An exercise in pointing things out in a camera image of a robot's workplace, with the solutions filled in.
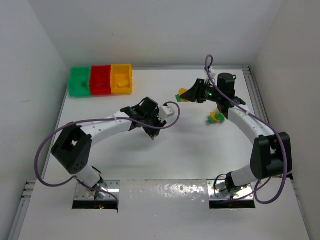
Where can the red plastic bin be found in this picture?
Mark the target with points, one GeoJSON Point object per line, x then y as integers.
{"type": "Point", "coordinates": [99, 82]}

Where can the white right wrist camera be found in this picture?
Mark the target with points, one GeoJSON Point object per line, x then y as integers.
{"type": "Point", "coordinates": [210, 75]}

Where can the yellow lego brick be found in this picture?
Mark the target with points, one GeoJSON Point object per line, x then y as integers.
{"type": "Point", "coordinates": [124, 83]}

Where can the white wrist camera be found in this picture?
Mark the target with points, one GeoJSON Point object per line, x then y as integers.
{"type": "Point", "coordinates": [165, 112]}
{"type": "Point", "coordinates": [210, 75]}

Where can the green plastic bin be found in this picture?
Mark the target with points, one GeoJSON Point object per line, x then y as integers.
{"type": "Point", "coordinates": [79, 81]}

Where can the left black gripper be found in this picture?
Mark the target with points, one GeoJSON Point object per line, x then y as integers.
{"type": "Point", "coordinates": [152, 128]}

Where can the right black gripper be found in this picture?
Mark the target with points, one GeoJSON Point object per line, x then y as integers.
{"type": "Point", "coordinates": [199, 90]}

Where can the yellow plastic bin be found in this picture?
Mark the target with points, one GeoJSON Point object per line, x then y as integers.
{"type": "Point", "coordinates": [121, 79]}

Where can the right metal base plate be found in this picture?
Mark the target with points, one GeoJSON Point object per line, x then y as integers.
{"type": "Point", "coordinates": [217, 191]}

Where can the aluminium frame rail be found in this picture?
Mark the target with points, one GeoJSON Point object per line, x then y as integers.
{"type": "Point", "coordinates": [254, 93]}

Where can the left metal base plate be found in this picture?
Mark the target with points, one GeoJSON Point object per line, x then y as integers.
{"type": "Point", "coordinates": [109, 190]}

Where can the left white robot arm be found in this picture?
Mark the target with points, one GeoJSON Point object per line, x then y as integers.
{"type": "Point", "coordinates": [73, 145]}

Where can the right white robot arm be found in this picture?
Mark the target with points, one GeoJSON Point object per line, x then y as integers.
{"type": "Point", "coordinates": [271, 154]}

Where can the metal base plate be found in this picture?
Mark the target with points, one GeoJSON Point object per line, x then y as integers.
{"type": "Point", "coordinates": [109, 190]}
{"type": "Point", "coordinates": [217, 191]}

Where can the green yellow lego pile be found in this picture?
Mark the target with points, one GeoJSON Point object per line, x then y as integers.
{"type": "Point", "coordinates": [216, 118]}

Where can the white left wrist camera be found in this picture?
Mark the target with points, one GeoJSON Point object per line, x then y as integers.
{"type": "Point", "coordinates": [165, 112]}

